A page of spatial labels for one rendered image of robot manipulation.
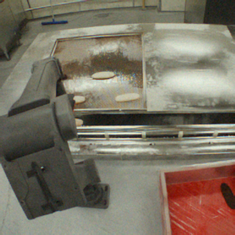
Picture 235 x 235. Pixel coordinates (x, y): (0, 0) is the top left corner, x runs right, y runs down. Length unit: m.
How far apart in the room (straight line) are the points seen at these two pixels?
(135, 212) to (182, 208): 0.15
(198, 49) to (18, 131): 0.99
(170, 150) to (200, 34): 0.70
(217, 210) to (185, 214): 0.11
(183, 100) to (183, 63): 0.21
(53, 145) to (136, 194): 0.52
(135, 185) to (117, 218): 0.13
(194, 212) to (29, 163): 0.57
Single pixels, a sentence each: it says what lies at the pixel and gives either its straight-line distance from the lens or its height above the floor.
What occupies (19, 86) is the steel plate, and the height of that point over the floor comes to 0.82.
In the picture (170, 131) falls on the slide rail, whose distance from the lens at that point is 0.81.
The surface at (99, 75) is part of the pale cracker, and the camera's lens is 0.94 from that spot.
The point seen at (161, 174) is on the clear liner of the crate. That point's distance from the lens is 0.63.
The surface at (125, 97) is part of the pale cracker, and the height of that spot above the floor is 0.91.
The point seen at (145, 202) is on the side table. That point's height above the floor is 0.82.
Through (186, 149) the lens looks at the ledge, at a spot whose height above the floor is 0.86.
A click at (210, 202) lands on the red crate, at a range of 0.73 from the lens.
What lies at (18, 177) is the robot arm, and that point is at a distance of 0.24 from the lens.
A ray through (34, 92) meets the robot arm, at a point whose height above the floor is 1.31.
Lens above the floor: 1.49
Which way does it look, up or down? 49 degrees down
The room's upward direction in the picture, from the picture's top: 9 degrees counter-clockwise
